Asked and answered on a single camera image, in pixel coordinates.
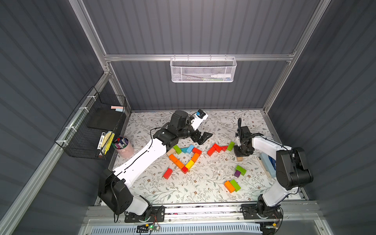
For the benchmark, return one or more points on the white marker in basket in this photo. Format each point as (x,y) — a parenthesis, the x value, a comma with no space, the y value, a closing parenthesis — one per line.
(222,76)

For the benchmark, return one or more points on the small circuit board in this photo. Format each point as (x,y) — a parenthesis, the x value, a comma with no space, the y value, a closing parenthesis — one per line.
(147,229)

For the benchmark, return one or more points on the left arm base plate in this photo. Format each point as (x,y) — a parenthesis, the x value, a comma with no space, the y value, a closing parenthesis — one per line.
(153,213)

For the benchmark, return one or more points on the red block low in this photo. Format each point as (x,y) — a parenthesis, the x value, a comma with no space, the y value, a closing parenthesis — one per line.
(217,148)

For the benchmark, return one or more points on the orange block bottom pair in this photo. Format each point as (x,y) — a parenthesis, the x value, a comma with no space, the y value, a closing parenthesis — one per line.
(229,187)

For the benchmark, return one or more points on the red small block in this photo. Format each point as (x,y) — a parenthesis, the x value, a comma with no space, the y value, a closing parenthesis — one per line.
(185,169)

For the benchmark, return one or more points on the black wire mesh basket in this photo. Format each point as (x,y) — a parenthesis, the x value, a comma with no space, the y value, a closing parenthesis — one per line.
(79,141)

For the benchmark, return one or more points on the green block bottom pair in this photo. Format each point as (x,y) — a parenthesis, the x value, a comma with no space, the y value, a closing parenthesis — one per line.
(235,185)

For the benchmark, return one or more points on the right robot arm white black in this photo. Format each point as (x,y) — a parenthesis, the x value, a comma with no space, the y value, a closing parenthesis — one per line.
(292,170)

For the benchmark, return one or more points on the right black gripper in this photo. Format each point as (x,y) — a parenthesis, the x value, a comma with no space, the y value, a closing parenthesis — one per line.
(243,148)

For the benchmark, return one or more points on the white wire mesh basket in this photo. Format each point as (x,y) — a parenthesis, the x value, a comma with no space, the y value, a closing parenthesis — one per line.
(198,69)

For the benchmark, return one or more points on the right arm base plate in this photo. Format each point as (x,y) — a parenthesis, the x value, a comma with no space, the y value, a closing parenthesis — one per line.
(260,211)

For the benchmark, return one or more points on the red long block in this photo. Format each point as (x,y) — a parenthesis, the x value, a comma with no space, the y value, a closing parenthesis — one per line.
(168,173)

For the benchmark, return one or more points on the light blue block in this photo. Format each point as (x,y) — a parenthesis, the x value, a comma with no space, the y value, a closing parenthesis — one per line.
(190,149)

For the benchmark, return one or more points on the yellow highlighter pack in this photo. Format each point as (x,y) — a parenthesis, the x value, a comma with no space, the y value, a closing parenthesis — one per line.
(108,139)

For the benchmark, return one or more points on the yellow block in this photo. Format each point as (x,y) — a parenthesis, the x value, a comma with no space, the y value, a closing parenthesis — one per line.
(190,164)

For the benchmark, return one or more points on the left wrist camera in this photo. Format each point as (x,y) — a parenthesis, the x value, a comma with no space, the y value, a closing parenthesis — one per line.
(198,118)

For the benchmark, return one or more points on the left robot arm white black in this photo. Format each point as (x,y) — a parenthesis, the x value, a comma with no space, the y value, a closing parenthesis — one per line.
(114,184)

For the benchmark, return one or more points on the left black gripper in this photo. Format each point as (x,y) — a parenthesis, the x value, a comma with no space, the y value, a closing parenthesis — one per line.
(196,134)

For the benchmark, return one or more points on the black notebook in basket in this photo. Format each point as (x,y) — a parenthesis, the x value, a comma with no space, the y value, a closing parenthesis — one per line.
(104,119)

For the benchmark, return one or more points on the orange block low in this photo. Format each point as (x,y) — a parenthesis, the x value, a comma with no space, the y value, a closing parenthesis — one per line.
(179,164)

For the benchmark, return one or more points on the beige wooden block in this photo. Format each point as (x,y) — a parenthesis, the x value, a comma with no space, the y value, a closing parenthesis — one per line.
(171,152)

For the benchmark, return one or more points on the pink pen cup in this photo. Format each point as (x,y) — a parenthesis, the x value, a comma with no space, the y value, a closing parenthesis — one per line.
(123,147)

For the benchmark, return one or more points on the purple small block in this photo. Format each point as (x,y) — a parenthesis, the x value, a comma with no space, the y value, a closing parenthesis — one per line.
(237,173)

